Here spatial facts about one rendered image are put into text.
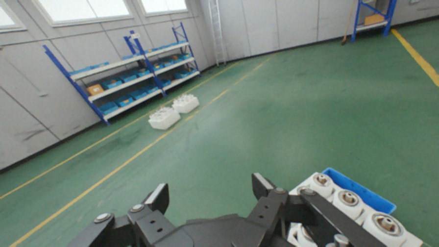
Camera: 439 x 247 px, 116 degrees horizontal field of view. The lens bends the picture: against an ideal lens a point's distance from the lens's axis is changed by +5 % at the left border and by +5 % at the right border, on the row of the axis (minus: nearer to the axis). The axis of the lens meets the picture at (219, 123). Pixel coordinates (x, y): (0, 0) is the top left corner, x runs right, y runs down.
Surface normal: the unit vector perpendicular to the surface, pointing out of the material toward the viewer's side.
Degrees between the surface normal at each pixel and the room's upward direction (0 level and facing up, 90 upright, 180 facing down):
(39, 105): 90
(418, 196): 0
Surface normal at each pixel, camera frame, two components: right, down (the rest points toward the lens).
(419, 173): -0.29, -0.82
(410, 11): -0.59, 0.55
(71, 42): 0.75, 0.12
